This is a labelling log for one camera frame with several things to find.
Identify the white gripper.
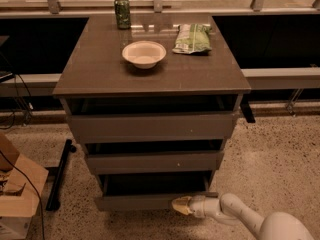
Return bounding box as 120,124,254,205
171,195,220,218

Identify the grey bottom drawer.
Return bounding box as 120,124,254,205
95,171,218,211

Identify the grey drawer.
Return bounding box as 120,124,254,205
95,171,218,211
86,140,224,174
64,95,240,145

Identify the grey middle drawer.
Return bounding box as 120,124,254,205
86,140,224,174

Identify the grey drawer cabinet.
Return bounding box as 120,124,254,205
54,14,250,195

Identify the grey top drawer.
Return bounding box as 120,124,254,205
64,95,240,145

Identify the black right stand leg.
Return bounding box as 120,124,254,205
240,96,255,123

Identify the black metal stand leg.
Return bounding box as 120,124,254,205
46,139,77,211

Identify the white paper bowl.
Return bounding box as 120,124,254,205
122,41,166,69

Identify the brown cardboard box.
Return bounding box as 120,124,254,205
0,133,48,240

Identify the green chip bag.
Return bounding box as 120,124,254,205
172,23,212,54

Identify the green soda can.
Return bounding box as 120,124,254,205
114,0,131,29

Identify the black cable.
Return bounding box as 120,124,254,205
0,148,46,240

